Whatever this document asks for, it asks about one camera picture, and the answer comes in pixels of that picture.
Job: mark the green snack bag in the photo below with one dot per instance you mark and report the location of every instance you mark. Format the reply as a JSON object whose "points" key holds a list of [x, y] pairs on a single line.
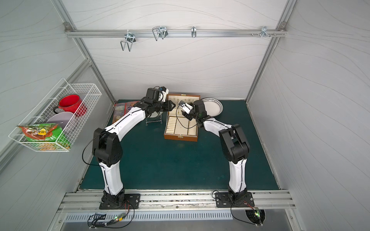
{"points": [[47, 137]]}

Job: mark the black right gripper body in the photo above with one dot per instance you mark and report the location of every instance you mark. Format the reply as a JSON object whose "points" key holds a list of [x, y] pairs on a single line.
{"points": [[190, 114]]}

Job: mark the red candy bag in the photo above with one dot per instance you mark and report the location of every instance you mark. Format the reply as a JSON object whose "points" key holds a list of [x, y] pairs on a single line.
{"points": [[122, 109]]}

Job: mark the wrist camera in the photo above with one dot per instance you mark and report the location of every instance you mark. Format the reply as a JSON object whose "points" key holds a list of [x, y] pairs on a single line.
{"points": [[188, 109], [163, 94]]}

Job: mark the small metal hook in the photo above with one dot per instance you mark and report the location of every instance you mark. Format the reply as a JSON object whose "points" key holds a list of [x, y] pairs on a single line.
{"points": [[193, 31]]}

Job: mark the white wire wall basket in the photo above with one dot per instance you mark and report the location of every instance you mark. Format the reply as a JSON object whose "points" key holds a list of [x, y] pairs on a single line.
{"points": [[43, 111]]}

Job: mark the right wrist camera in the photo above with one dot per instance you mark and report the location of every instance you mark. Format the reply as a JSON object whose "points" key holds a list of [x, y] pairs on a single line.
{"points": [[188, 109]]}

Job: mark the white patterned rim bowl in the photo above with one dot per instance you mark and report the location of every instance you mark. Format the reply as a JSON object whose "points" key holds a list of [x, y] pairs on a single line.
{"points": [[213, 106]]}

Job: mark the metal loop hook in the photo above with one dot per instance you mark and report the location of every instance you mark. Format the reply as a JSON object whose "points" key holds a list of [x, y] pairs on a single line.
{"points": [[159, 32]]}

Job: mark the grey plate in basket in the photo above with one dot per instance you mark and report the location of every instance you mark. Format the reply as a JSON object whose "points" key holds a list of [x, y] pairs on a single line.
{"points": [[65, 120]]}

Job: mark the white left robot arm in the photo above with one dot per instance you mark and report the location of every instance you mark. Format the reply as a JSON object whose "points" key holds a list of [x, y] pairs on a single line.
{"points": [[107, 148]]}

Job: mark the double metal hook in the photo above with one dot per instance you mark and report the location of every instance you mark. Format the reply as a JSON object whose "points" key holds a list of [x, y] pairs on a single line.
{"points": [[128, 41]]}

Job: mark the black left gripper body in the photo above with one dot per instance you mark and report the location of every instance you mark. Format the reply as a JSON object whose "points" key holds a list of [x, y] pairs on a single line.
{"points": [[165, 105]]}

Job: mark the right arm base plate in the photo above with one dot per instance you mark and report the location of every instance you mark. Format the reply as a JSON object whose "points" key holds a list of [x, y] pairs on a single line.
{"points": [[222, 200]]}

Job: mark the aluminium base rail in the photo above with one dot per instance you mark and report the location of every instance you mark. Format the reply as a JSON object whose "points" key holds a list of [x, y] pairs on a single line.
{"points": [[174, 200]]}

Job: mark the chrome wire plate stand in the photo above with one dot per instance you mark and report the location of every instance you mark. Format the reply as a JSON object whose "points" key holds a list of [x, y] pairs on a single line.
{"points": [[154, 118]]}

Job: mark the metal bracket hook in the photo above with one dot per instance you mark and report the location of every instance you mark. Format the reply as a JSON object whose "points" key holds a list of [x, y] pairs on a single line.
{"points": [[264, 33]]}

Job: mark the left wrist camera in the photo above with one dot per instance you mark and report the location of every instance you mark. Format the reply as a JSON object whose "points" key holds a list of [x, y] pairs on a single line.
{"points": [[163, 94]]}

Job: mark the red enamel mug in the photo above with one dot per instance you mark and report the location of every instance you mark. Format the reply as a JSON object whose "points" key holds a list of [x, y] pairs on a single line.
{"points": [[72, 103]]}

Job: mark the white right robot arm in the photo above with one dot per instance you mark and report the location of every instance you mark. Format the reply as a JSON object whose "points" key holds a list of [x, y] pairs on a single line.
{"points": [[234, 145]]}

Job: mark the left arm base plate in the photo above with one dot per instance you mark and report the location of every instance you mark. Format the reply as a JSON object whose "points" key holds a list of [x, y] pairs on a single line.
{"points": [[131, 200]]}

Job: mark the brown jewelry box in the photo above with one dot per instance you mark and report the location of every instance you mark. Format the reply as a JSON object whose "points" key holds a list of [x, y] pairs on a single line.
{"points": [[178, 127]]}

